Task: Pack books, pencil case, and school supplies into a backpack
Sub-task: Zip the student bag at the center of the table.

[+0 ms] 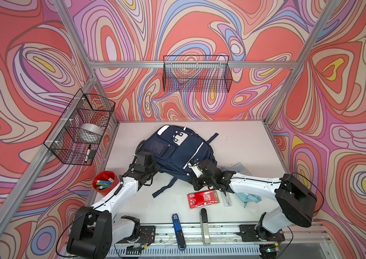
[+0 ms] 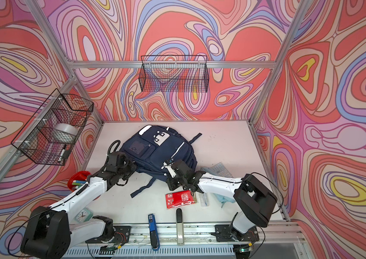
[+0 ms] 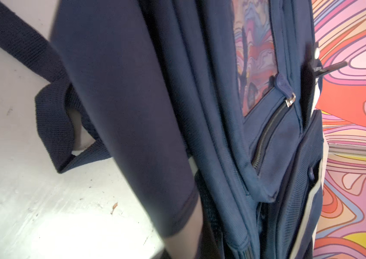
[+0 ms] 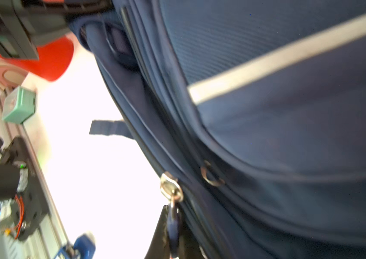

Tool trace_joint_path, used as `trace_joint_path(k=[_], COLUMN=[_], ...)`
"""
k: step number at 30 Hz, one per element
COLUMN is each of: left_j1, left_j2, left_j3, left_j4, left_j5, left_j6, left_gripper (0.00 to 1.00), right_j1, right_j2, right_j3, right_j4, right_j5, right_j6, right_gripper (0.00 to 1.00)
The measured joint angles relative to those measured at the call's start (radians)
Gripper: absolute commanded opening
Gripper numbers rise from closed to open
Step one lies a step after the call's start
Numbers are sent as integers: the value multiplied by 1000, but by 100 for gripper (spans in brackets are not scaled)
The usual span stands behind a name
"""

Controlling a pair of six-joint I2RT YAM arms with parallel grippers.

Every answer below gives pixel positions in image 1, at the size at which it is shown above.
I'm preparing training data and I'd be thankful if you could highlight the black beige stapler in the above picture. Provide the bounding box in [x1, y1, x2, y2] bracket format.
[200, 208, 211, 246]

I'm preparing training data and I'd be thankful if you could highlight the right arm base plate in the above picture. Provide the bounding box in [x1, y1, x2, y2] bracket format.
[236, 224, 285, 243]

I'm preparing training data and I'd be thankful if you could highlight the wire basket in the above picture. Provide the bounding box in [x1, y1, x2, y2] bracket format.
[163, 54, 233, 93]
[44, 89, 116, 166]

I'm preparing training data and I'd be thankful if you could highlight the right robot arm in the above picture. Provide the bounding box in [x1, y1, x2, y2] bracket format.
[187, 159, 317, 234]

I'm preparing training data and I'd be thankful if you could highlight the white tape roll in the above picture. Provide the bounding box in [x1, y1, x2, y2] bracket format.
[78, 123, 103, 144]

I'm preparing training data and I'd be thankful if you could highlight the clear pen pack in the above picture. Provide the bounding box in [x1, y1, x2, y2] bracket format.
[221, 193, 232, 207]

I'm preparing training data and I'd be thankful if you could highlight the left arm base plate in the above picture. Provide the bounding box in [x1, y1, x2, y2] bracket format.
[117, 225, 156, 245]

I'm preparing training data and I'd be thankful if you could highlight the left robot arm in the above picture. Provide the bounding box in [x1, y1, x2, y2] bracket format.
[67, 152, 160, 259]

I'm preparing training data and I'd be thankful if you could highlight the light blue pencil case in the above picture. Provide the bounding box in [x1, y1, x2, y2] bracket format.
[236, 193, 262, 208]

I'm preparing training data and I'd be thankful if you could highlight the grey calculator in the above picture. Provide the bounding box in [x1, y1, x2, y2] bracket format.
[222, 163, 252, 176]

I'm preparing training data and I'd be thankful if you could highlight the navy blue backpack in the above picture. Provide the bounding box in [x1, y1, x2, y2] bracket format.
[136, 125, 219, 197]

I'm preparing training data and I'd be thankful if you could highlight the marker in basket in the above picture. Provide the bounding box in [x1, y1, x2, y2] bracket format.
[84, 144, 91, 163]

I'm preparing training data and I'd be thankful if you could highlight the red packet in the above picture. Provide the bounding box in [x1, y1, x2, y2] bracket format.
[187, 190, 220, 209]

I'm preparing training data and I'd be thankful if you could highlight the left wire basket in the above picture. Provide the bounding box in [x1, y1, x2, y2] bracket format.
[44, 89, 116, 166]

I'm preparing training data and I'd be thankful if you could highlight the blue stapler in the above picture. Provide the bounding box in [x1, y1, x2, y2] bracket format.
[172, 214, 186, 251]

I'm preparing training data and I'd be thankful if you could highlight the red cup with markers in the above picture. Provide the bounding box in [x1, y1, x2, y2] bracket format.
[92, 171, 119, 196]

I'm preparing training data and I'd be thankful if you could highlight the back wire basket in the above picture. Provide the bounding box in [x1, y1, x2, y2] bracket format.
[163, 54, 233, 93]

